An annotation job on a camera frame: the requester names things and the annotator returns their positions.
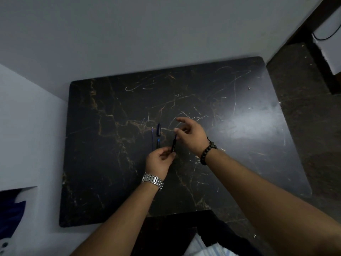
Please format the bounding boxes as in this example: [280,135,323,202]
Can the black cable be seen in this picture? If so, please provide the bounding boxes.
[311,22,341,41]

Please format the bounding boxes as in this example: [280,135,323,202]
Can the person's right forearm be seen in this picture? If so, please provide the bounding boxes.
[203,150,341,256]

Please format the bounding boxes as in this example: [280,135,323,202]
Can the person's left forearm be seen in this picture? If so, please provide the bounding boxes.
[70,181,160,256]

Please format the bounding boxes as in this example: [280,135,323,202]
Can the white striped cloth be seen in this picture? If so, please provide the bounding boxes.
[184,233,240,256]

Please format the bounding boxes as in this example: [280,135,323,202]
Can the white box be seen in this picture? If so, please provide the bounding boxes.
[311,7,341,75]

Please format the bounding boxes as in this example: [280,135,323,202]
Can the black bead bracelet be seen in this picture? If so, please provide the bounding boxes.
[200,141,218,166]

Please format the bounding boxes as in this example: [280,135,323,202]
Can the person's left hand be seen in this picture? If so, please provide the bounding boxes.
[145,146,177,181]

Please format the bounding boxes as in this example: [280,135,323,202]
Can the person's right hand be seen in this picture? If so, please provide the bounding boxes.
[174,117,209,157]

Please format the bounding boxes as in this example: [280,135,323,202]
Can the silver metal wristwatch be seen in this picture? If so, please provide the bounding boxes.
[141,173,164,191]

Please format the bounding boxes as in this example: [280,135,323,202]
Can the person's dark trousers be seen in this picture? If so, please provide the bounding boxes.
[131,210,264,256]

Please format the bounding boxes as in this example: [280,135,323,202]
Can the dark blue cloth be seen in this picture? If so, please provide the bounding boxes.
[0,190,26,241]

